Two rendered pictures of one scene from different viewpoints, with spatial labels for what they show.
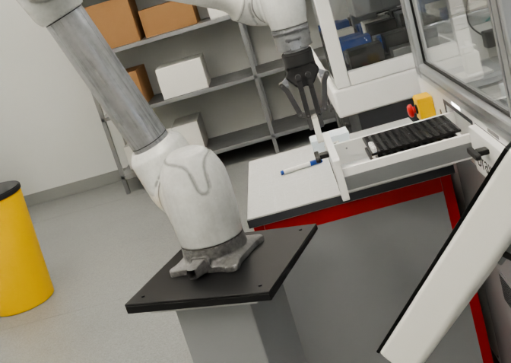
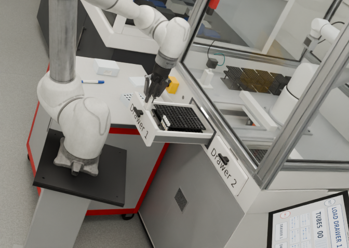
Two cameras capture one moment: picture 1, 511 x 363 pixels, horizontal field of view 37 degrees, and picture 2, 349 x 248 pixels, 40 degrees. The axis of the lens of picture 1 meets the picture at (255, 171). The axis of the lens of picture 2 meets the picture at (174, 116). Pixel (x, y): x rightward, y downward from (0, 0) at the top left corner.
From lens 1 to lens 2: 120 cm
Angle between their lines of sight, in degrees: 41
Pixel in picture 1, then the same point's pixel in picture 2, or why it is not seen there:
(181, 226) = (78, 144)
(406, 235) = (141, 149)
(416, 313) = not seen: outside the picture
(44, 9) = not seen: outside the picture
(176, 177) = (92, 121)
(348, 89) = (119, 35)
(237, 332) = (76, 201)
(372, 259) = not seen: hidden behind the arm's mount
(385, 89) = (135, 43)
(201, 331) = (55, 194)
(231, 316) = not seen: hidden behind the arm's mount
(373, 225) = (130, 141)
